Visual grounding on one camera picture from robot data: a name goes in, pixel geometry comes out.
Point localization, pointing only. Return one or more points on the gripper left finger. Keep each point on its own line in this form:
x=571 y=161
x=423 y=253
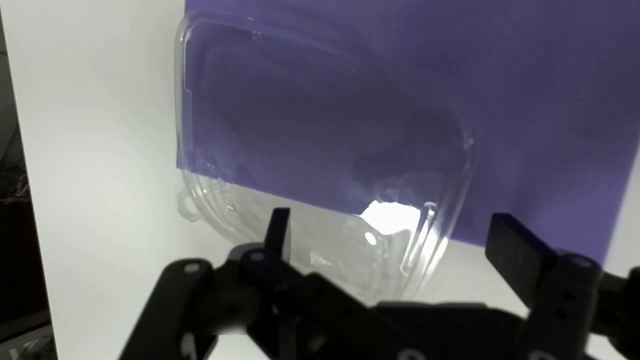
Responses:
x=260 y=285

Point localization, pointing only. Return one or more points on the purple mat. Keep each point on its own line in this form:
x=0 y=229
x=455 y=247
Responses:
x=500 y=100

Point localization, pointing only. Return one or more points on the clear plastic box lid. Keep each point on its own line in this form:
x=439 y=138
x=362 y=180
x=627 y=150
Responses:
x=320 y=160

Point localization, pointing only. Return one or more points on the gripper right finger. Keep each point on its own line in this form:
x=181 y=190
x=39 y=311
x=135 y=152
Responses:
x=545 y=280

